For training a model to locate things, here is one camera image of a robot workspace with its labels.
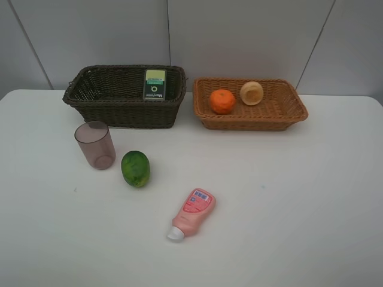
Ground orange mandarin fruit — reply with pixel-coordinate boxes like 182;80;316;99
209;89;235;115

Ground pink squeeze bottle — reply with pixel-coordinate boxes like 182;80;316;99
167;188;216;242

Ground dark green pump bottle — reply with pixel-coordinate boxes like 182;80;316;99
142;69;166;101

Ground translucent purple plastic cup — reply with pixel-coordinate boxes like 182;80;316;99
74;121;116;170

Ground dark brown wicker basket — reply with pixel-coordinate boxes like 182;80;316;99
63;65;187;129

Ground orange wicker basket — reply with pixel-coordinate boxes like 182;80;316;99
193;77;308;131

